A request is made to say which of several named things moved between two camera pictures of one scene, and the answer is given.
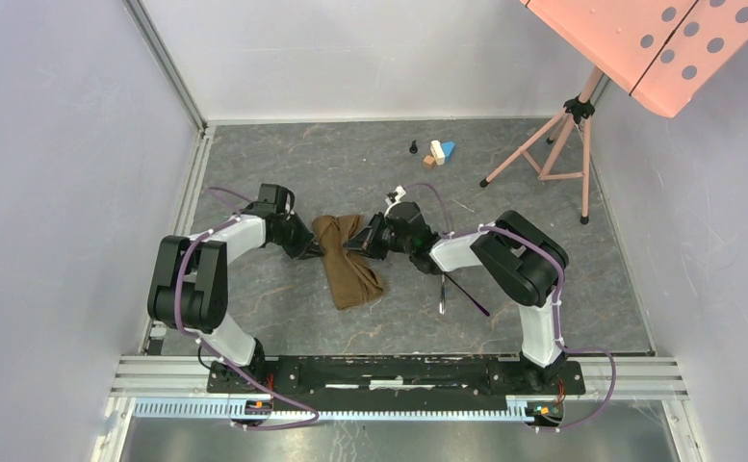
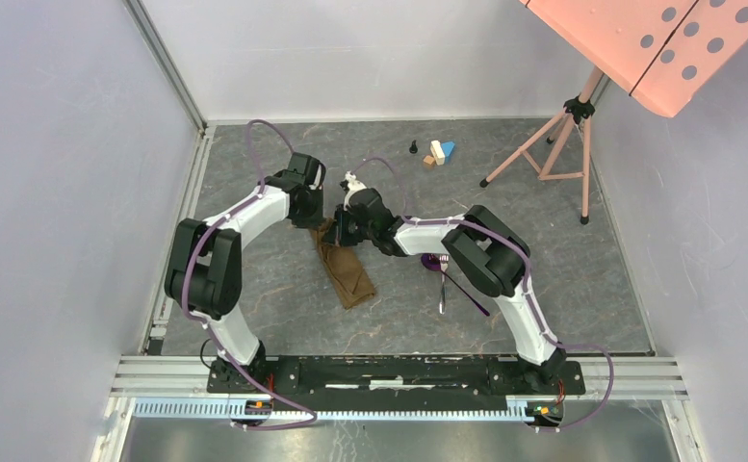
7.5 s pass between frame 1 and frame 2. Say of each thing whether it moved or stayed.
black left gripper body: moved
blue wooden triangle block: stayed
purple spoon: stayed
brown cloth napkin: stayed
